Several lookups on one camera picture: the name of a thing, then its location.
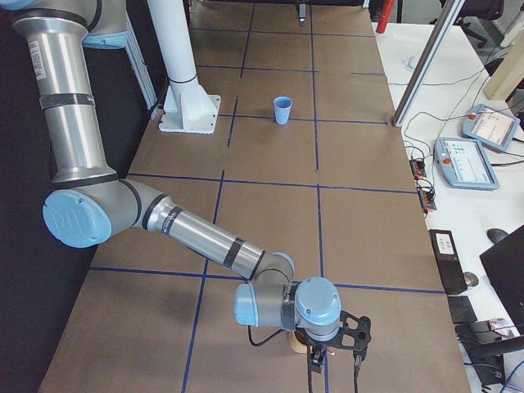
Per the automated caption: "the orange black connector far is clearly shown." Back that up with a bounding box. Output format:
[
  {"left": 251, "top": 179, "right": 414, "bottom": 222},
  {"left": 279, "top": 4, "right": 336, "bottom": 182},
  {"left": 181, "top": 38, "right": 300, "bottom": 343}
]
[{"left": 409, "top": 157, "right": 427, "bottom": 179}]

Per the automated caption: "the black computer mouse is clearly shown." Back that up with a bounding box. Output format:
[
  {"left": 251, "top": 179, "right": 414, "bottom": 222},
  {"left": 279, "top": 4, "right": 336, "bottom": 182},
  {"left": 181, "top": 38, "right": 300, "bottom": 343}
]
[{"left": 486, "top": 228, "right": 508, "bottom": 244}]

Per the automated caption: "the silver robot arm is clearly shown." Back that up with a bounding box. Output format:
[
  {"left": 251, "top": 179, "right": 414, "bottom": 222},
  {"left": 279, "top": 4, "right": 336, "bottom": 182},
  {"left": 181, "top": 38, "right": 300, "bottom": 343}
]
[{"left": 1, "top": 1, "right": 344, "bottom": 370}]

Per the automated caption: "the black box with label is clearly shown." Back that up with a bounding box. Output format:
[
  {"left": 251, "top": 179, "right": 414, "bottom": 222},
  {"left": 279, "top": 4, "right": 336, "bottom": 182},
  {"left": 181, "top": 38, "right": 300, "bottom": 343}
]
[{"left": 428, "top": 229, "right": 468, "bottom": 296}]

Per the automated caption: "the orange black connector near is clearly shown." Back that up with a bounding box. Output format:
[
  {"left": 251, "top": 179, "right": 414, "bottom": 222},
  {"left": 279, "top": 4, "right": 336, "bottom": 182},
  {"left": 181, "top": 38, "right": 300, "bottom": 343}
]
[{"left": 416, "top": 179, "right": 436, "bottom": 213}]

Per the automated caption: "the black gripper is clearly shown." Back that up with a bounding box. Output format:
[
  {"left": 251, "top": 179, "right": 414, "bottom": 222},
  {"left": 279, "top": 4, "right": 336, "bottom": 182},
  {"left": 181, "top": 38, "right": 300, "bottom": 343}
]
[{"left": 306, "top": 338, "right": 328, "bottom": 373}]

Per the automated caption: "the orange black connector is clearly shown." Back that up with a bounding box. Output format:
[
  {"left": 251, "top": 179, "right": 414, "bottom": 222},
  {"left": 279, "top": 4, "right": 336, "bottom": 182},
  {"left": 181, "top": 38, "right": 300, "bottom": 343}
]
[
  {"left": 409, "top": 157, "right": 427, "bottom": 179},
  {"left": 416, "top": 179, "right": 436, "bottom": 213}
]

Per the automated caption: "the near teach pendant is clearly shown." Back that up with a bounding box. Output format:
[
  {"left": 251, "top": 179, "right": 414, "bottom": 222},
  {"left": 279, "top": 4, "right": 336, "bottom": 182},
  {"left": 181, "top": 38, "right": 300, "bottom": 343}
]
[{"left": 434, "top": 138, "right": 499, "bottom": 191}]

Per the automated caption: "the far teach pendant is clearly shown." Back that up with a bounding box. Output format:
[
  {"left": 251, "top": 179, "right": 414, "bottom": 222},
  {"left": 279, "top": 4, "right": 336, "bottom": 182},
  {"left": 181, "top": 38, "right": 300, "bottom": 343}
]
[{"left": 461, "top": 104, "right": 520, "bottom": 152}]

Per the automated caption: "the black monitor corner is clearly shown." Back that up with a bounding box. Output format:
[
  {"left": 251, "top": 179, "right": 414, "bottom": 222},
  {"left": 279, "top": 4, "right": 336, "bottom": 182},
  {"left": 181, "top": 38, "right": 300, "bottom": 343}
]
[{"left": 480, "top": 226, "right": 523, "bottom": 334}]

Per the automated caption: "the aluminium frame post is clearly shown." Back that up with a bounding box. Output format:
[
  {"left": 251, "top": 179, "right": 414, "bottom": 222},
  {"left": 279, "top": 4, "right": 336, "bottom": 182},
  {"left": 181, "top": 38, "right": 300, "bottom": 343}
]
[{"left": 391, "top": 0, "right": 465, "bottom": 128}]

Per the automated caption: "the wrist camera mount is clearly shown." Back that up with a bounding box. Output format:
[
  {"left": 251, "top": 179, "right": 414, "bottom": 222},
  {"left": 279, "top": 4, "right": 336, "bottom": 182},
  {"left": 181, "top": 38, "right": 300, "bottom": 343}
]
[{"left": 332, "top": 310, "right": 372, "bottom": 361}]

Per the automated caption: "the teach pendant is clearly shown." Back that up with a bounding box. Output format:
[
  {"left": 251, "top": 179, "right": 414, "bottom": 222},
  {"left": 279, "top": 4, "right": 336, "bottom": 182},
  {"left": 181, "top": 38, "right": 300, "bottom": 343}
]
[
  {"left": 434, "top": 138, "right": 499, "bottom": 191},
  {"left": 461, "top": 104, "right": 520, "bottom": 152}
]

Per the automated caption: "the blue ribbed plastic cup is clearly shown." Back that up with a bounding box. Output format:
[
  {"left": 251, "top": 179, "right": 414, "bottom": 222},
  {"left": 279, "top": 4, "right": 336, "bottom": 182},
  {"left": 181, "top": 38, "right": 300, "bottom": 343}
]
[{"left": 273, "top": 96, "right": 293, "bottom": 125}]

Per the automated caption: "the tan ceramic cup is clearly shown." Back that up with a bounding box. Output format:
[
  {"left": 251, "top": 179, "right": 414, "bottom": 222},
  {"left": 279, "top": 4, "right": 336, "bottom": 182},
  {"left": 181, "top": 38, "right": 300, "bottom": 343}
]
[{"left": 287, "top": 331, "right": 307, "bottom": 354}]

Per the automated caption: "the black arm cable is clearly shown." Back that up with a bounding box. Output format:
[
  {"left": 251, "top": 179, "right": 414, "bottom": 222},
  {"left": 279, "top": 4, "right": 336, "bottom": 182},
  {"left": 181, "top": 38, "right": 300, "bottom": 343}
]
[{"left": 245, "top": 327, "right": 364, "bottom": 393}]

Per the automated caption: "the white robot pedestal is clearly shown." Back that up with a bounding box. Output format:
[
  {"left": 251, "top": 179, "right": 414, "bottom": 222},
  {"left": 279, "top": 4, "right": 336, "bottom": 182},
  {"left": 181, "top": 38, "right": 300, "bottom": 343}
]
[{"left": 147, "top": 0, "right": 221, "bottom": 134}]

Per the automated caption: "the red cylinder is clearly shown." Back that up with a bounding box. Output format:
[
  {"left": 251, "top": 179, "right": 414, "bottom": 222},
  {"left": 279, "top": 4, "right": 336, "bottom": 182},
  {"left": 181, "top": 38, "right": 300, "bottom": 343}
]
[{"left": 375, "top": 0, "right": 396, "bottom": 34}]

